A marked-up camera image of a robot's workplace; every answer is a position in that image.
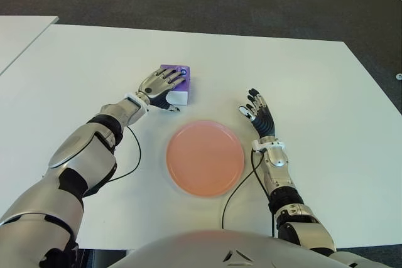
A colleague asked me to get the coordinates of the white side table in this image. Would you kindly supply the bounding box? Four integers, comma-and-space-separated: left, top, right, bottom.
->
0, 15, 60, 76

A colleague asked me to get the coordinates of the purple tissue paper pack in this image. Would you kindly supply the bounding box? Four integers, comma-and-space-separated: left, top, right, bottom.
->
159, 63, 192, 107

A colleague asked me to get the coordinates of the pink round plate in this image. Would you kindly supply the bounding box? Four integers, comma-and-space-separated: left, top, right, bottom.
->
165, 119, 245, 199

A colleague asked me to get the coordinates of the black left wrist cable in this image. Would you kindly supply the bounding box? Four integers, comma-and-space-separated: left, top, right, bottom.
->
108, 125, 142, 184

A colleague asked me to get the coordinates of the silver robot torso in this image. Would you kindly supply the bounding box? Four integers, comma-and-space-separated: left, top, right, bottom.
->
108, 229, 343, 268

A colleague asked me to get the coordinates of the long curved black cable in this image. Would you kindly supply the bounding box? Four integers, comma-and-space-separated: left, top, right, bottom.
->
222, 148, 264, 230

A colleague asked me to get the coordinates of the black cable along right forearm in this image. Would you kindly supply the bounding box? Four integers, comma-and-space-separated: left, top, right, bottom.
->
250, 148, 276, 239

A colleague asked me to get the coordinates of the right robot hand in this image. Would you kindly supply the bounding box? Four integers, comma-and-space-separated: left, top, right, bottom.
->
237, 88, 277, 139

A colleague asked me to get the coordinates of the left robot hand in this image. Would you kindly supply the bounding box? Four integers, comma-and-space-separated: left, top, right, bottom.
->
136, 66, 188, 113

